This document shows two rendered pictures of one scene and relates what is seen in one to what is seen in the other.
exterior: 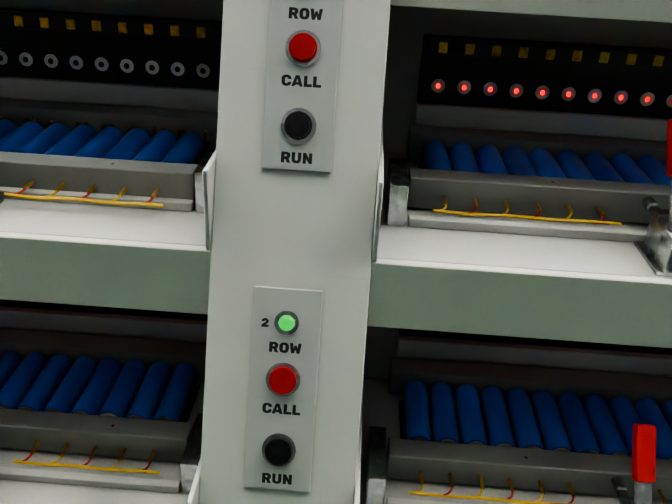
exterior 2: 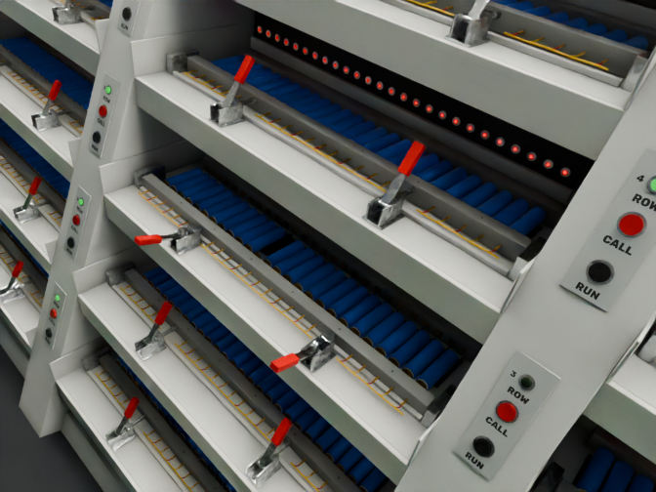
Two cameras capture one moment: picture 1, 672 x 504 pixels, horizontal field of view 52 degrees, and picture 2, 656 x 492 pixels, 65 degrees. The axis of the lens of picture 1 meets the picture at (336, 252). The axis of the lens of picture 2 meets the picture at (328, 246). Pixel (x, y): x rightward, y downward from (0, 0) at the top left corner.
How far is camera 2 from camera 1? 0.30 m
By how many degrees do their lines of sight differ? 31
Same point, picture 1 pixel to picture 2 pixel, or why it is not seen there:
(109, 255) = (362, 430)
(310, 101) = (497, 439)
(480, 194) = not seen: outside the picture
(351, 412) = not seen: outside the picture
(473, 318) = not seen: outside the picture
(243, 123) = (455, 423)
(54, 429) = (313, 461)
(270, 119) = (470, 432)
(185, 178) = (423, 405)
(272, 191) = (453, 465)
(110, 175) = (388, 378)
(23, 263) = (326, 404)
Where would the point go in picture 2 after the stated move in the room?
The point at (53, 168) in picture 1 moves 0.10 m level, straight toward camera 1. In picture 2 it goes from (363, 356) to (346, 404)
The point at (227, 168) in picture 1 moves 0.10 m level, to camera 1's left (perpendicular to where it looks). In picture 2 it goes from (435, 437) to (358, 374)
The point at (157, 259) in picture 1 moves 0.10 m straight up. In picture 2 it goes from (383, 449) to (425, 376)
